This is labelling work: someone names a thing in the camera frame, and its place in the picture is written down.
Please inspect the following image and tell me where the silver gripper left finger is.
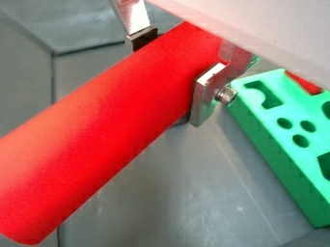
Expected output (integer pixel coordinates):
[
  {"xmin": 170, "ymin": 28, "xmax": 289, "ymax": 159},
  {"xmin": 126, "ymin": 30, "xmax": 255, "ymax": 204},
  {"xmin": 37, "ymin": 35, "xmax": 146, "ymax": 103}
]
[{"xmin": 108, "ymin": 0, "xmax": 158, "ymax": 52}]

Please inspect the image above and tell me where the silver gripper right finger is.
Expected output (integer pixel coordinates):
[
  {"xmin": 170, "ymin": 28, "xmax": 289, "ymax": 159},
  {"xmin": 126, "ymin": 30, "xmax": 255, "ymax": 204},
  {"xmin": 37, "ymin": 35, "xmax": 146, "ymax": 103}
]
[{"xmin": 190, "ymin": 41, "xmax": 261, "ymax": 127}]

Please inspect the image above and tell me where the red foam cylinder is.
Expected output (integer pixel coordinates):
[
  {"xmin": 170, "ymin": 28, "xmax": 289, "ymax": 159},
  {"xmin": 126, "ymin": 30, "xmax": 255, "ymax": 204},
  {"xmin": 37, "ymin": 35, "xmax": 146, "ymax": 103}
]
[{"xmin": 0, "ymin": 23, "xmax": 220, "ymax": 245}]

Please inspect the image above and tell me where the green foam shape-sorter block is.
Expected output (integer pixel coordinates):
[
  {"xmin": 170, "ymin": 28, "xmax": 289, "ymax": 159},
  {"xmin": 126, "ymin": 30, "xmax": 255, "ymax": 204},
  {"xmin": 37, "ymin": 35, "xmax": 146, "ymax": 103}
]
[{"xmin": 228, "ymin": 69, "xmax": 330, "ymax": 228}]

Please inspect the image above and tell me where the red rectangular foam block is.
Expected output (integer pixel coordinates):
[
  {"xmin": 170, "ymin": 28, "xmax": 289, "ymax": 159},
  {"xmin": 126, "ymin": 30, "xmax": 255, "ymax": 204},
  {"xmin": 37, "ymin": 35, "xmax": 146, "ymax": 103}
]
[{"xmin": 286, "ymin": 71, "xmax": 322, "ymax": 96}]

